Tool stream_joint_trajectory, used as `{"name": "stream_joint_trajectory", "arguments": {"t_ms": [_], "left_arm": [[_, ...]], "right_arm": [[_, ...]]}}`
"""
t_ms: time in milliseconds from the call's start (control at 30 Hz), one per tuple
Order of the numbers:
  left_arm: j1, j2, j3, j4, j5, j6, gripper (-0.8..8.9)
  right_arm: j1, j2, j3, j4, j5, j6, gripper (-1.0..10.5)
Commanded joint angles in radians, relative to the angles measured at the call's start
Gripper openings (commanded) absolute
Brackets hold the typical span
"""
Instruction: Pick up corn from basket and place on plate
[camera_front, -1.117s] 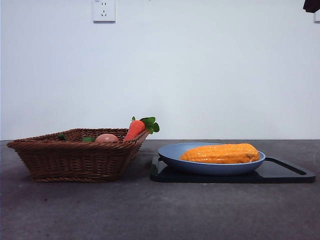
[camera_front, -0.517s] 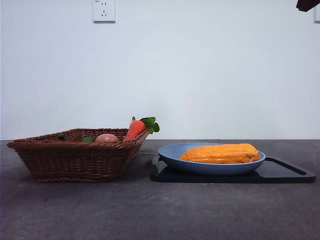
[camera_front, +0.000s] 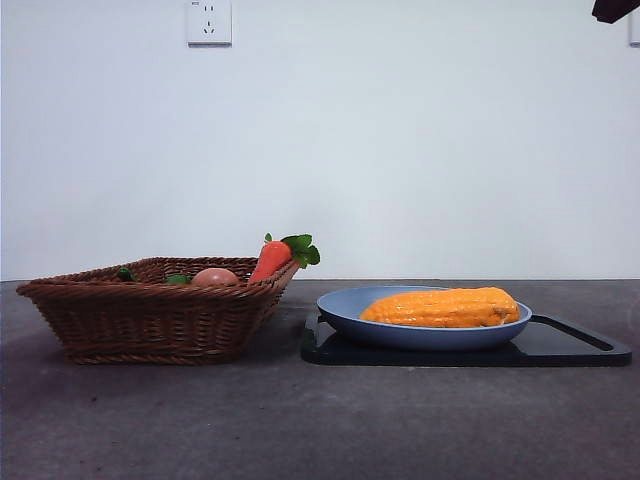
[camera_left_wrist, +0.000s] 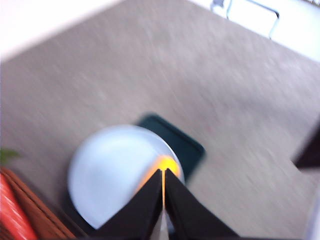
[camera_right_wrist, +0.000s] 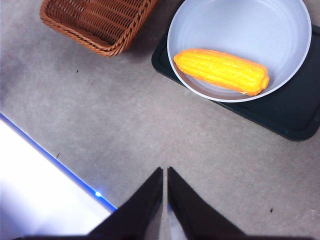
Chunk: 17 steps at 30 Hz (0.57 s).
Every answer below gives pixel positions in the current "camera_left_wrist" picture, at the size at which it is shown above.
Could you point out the black rectangular tray board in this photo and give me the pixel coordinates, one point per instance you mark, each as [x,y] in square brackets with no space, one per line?
[180,140]

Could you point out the brown wicker basket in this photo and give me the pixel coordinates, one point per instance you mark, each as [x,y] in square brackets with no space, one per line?
[42,215]

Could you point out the yellow toy corn cob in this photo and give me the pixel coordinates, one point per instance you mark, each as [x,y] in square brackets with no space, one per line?
[167,163]

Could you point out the orange toy carrot green leaves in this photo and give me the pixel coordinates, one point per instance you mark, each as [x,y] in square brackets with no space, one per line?
[10,212]

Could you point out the metal chair frame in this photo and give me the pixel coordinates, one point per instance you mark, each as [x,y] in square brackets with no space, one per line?
[275,20]

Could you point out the blue round plate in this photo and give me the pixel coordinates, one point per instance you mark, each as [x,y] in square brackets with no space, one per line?
[107,162]

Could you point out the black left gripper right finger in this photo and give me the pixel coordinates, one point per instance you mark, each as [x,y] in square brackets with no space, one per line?
[192,217]

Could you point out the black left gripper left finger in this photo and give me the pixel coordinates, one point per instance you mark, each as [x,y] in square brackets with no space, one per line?
[135,217]

